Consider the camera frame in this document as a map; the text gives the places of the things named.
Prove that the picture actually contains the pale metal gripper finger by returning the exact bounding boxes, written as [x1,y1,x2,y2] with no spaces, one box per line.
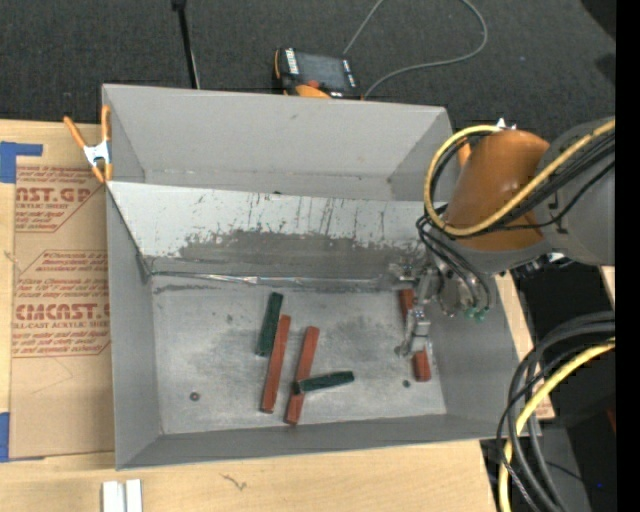
[394,306,434,359]
[387,261,418,292]

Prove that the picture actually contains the red-brown flat block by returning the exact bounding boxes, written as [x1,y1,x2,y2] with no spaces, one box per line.
[259,314,292,415]
[283,325,321,427]
[398,288,433,383]

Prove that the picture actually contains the dark green flat block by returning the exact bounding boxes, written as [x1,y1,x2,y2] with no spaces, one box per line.
[254,292,285,358]
[292,370,356,396]

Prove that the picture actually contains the grey metal bin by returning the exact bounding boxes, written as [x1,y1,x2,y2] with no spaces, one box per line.
[101,83,532,471]

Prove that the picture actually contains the brown cardboard board red print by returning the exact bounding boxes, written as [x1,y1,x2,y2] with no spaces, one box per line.
[0,118,117,464]

